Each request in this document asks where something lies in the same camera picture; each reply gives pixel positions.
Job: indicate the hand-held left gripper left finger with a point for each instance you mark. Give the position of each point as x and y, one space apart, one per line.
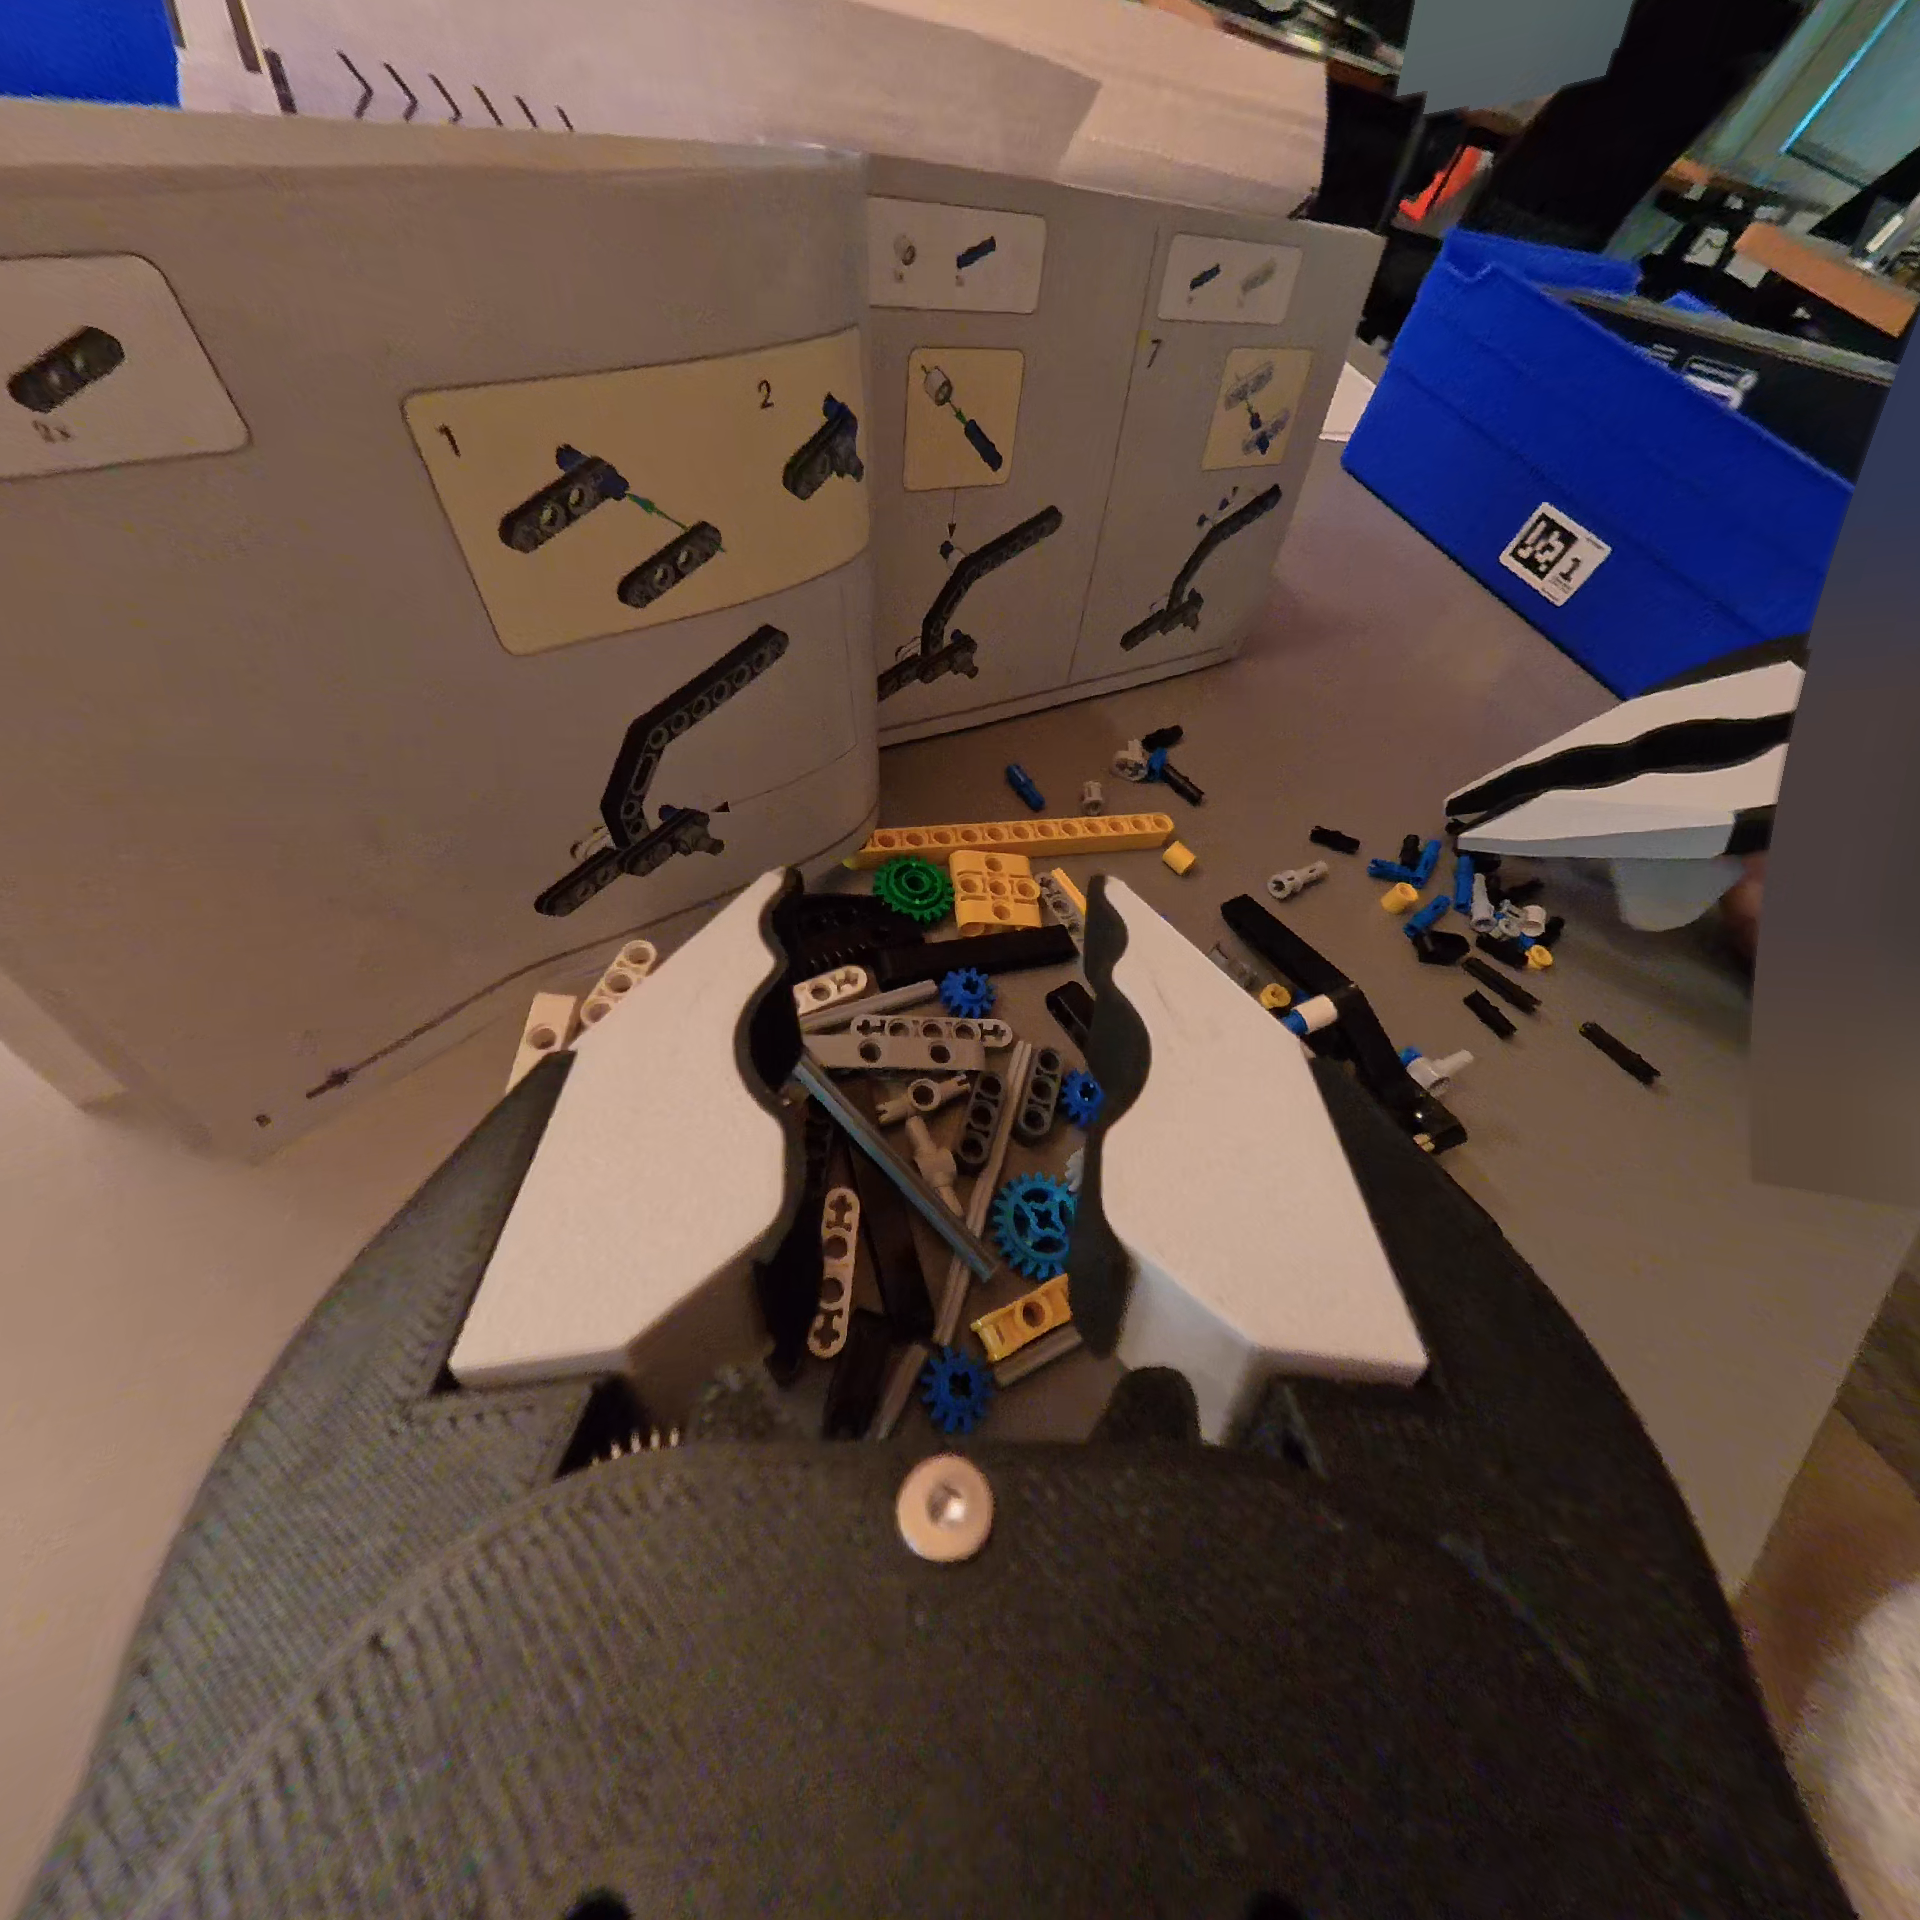
616 1185

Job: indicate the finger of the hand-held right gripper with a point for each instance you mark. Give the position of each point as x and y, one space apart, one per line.
1695 697
1635 839

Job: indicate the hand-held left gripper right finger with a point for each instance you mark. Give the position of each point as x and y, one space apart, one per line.
1259 1201

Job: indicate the short white lego beam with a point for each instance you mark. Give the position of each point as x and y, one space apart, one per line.
833 1276

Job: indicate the pile of mixed lego pieces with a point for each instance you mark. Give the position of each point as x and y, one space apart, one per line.
930 1036

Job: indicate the long white lego beam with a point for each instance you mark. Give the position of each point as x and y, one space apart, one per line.
543 1036

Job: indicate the white angled lego beam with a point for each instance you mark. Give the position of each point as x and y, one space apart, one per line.
623 974

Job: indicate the scatter of small lego pins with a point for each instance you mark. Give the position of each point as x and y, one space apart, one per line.
1440 948

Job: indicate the large blue lego gear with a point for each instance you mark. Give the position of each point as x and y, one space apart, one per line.
1036 1218

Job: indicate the green lego gear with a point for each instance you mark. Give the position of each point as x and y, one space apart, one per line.
909 890

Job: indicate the long yellow lego beam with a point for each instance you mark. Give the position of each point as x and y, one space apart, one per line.
1020 836

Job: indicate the open lego instruction booklet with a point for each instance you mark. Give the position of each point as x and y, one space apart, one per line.
300 751

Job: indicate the blue plastic bin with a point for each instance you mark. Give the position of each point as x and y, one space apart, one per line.
1576 452

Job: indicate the black device with white labels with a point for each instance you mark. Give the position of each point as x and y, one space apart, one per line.
1800 405

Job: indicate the wooden desk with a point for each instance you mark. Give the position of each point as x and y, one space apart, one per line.
1844 285

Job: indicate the black and blue pin cluster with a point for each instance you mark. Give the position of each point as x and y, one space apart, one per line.
1156 757

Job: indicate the tan leather seat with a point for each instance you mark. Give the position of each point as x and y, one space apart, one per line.
1844 1530

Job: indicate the pale fuzzy garment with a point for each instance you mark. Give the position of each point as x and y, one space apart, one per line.
1874 1756

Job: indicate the blue box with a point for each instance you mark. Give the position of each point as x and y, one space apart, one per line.
89 44

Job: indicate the yellow square lego frame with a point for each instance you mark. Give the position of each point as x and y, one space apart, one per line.
993 888

